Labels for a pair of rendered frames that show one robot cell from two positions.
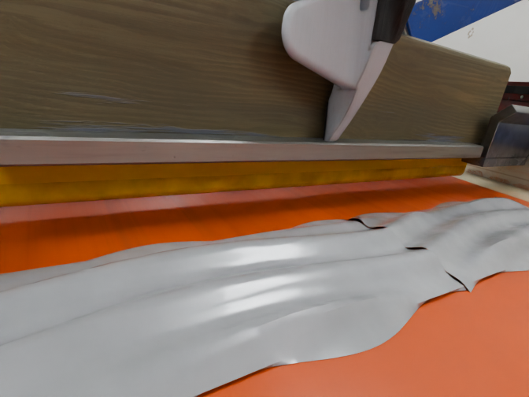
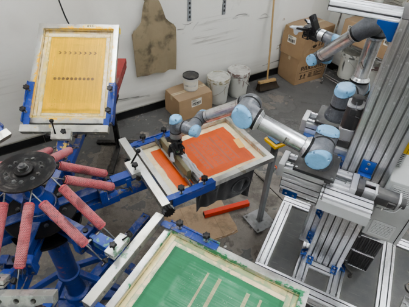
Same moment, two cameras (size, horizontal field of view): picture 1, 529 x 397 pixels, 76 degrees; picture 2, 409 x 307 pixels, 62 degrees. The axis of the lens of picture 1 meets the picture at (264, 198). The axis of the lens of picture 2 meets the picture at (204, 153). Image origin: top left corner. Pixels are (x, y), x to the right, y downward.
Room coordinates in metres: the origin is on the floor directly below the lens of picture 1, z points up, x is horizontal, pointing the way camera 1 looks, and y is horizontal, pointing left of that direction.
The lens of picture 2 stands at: (-0.04, 1.63, 2.51)
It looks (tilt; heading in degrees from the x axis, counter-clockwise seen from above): 41 degrees down; 272
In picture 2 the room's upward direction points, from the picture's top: 2 degrees clockwise
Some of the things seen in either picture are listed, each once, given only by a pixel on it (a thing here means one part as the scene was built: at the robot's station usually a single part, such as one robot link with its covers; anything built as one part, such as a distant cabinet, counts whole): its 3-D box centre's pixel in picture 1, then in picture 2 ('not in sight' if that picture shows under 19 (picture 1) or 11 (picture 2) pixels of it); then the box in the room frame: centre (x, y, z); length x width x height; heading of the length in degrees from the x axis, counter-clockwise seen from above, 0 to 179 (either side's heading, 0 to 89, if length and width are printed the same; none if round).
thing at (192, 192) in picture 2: not in sight; (193, 191); (0.07, 0.22, 0.97); 0.30 x 0.05 x 0.07; 35
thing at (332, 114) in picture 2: not in sight; (338, 110); (-0.82, -0.25, 1.31); 0.15 x 0.15 x 0.10
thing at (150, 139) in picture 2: not in sight; (154, 141); (0.39, -0.24, 0.97); 0.30 x 0.05 x 0.07; 35
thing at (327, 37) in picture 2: not in sight; (332, 39); (-0.75, -0.54, 1.65); 0.11 x 0.08 x 0.09; 130
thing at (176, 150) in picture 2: not in sight; (176, 145); (0.20, 0.00, 1.15); 0.09 x 0.08 x 0.12; 125
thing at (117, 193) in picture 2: not in sight; (145, 184); (0.39, 0.10, 0.89); 1.24 x 0.06 x 0.06; 35
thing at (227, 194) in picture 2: not in sight; (222, 185); (-0.11, -0.02, 0.79); 0.46 x 0.09 x 0.33; 35
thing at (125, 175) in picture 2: not in sight; (125, 176); (0.50, 0.18, 1.02); 0.17 x 0.06 x 0.05; 35
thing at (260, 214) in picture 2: not in sight; (266, 184); (-0.50, -0.37, 0.48); 0.22 x 0.22 x 0.96; 35
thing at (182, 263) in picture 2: not in sight; (179, 280); (0.08, 0.84, 1.05); 1.08 x 0.61 x 0.23; 155
